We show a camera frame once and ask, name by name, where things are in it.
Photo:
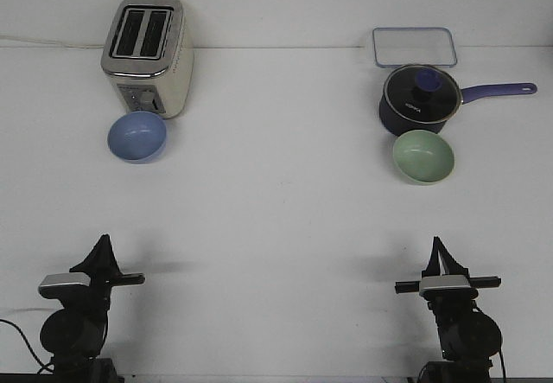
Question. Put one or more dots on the glass pot lid purple knob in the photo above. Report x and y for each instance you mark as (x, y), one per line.
(422, 94)

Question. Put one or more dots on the blue bowl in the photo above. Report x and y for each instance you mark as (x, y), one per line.
(138, 137)

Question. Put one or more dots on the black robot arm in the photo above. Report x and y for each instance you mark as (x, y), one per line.
(468, 337)
(76, 333)

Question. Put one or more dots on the purple saucepan with handle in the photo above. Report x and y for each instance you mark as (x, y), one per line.
(398, 125)

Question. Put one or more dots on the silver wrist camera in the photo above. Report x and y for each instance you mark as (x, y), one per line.
(442, 283)
(62, 285)

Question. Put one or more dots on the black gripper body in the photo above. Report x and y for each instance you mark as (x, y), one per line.
(95, 294)
(477, 283)

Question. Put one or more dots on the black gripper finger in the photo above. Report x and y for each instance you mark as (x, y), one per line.
(433, 267)
(449, 265)
(96, 260)
(111, 264)

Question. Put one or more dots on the green bowl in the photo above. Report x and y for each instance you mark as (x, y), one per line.
(423, 157)

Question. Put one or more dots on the clear container lid blue rim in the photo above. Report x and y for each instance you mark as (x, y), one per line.
(398, 46)

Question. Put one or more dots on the cream and steel toaster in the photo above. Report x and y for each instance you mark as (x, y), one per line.
(149, 56)

